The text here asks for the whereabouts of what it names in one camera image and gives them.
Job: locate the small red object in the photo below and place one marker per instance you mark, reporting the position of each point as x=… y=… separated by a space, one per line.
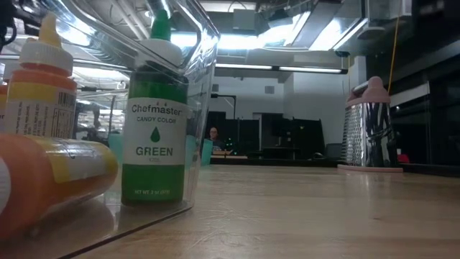
x=403 y=158

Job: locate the green food colour bottle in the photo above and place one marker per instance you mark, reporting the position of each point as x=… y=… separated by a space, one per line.
x=154 y=144

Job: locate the clear plastic bin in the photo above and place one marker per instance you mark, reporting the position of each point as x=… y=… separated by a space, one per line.
x=90 y=230

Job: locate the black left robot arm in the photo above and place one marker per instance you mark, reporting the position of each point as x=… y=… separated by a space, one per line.
x=5 y=14

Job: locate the ceiling light bar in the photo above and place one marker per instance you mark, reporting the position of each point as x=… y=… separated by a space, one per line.
x=280 y=67

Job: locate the black gantry frame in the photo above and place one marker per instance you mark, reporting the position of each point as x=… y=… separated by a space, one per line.
x=224 y=96

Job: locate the orange-red food colour bottle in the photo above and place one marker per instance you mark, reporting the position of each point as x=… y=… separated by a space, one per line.
x=3 y=108

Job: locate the yellow food colour bottle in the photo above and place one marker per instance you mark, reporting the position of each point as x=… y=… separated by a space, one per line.
x=39 y=108
x=43 y=172

